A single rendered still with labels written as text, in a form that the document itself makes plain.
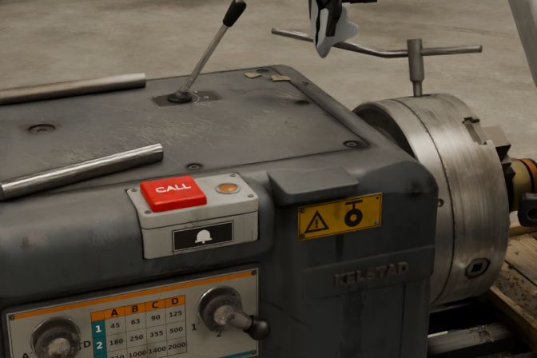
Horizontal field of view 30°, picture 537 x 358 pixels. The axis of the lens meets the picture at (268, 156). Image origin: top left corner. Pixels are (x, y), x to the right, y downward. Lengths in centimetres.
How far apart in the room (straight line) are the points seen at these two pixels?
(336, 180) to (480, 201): 30
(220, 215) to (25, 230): 21
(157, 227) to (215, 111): 32
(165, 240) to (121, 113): 32
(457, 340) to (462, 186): 31
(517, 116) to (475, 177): 371
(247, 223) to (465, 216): 38
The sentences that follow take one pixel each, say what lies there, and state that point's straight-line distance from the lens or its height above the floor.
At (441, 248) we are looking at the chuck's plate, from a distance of 138.
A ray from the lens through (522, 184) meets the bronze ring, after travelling 157.
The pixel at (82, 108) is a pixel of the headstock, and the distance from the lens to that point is 140.
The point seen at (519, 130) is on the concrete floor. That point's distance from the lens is 492.
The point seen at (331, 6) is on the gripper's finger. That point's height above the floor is 136.
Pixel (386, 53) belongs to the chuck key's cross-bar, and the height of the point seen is 129.
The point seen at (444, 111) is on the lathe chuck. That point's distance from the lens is 145.
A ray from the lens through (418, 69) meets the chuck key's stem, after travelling 150.
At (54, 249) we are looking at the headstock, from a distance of 107.
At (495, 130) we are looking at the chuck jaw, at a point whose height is 120.
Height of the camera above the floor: 172
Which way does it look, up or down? 23 degrees down
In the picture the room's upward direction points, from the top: straight up
